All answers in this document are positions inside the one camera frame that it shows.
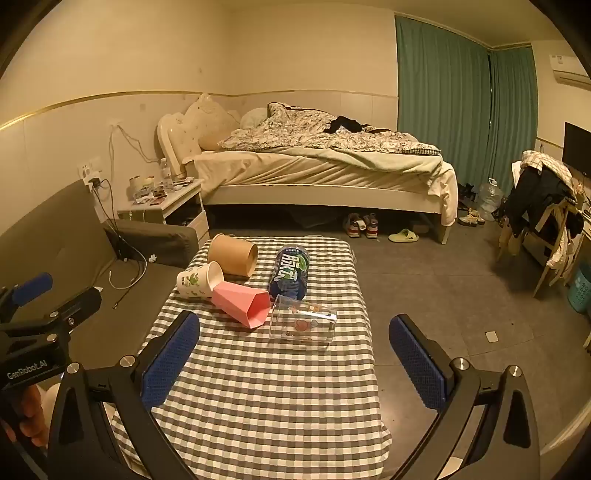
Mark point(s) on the red and white sneaker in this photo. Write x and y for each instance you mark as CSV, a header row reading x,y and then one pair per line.
x,y
371,226
353,227

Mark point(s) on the wide green curtain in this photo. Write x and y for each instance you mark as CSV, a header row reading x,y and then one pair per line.
x,y
438,78

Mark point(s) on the white wall power strip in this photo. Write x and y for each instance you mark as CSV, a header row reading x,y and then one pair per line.
x,y
90,170

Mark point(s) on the person's left hand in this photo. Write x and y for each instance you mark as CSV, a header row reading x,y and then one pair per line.
x,y
30,413

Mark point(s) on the white paper scrap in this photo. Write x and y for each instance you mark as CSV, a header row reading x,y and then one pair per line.
x,y
491,337

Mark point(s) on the pair of beige sneakers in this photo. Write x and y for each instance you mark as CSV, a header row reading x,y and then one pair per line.
x,y
471,218

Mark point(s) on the clear water bottle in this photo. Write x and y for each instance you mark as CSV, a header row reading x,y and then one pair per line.
x,y
165,175

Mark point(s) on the white pillow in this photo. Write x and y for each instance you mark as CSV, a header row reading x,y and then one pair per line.
x,y
254,117

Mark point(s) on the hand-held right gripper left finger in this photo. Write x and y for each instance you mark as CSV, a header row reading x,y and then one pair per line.
x,y
170,362

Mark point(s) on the blue drink can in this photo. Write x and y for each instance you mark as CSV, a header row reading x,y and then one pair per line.
x,y
288,272

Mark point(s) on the white cup with green print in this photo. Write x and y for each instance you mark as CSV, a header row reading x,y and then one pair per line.
x,y
196,280

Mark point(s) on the black television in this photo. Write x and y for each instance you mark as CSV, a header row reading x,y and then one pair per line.
x,y
577,147

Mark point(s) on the patterned quilt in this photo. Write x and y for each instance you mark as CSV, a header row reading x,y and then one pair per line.
x,y
295,131

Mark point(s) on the checkered tablecloth table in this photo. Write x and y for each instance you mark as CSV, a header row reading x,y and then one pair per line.
x,y
277,397

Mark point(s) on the beige bed sheet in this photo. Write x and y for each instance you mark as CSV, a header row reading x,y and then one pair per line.
x,y
300,168

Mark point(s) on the white nightstand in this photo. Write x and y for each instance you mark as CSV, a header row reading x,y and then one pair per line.
x,y
178,210

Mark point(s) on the white round jar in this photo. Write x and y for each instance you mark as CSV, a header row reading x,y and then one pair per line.
x,y
141,184

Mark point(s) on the black jacket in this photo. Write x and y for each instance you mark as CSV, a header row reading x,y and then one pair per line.
x,y
535,198

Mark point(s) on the brown paper cup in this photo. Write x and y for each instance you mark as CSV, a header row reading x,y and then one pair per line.
x,y
229,255

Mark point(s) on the plaid cloth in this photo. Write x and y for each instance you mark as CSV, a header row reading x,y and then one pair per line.
x,y
549,161

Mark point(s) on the white air conditioner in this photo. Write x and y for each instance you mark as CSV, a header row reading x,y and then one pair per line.
x,y
572,69

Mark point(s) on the bed with rumpled bedding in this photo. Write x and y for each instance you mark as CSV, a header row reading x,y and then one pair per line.
x,y
323,196

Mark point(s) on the black garment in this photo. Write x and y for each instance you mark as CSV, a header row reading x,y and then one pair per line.
x,y
344,124

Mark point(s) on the large clear water jug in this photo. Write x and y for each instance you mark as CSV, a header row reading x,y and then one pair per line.
x,y
489,198

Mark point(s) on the clear glass cup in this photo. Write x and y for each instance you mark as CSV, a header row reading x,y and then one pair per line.
x,y
302,323

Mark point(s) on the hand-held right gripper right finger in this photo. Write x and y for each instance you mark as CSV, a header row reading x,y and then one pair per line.
x,y
418,364

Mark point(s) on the grey sofa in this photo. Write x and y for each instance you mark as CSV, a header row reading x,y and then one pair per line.
x,y
55,240

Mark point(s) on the pink angular cup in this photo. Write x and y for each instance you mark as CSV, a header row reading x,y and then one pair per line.
x,y
242,304

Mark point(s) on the green slipper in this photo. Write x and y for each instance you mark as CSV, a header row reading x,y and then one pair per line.
x,y
402,236

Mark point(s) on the teal laundry basket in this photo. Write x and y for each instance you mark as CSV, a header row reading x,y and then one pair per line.
x,y
581,290

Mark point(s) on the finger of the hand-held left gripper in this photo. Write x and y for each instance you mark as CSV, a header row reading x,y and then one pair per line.
x,y
33,285
76,304

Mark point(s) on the wooden chair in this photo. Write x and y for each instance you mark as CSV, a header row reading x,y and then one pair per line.
x,y
551,230

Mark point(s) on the narrow green curtain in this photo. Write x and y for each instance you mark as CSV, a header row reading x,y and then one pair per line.
x,y
512,115

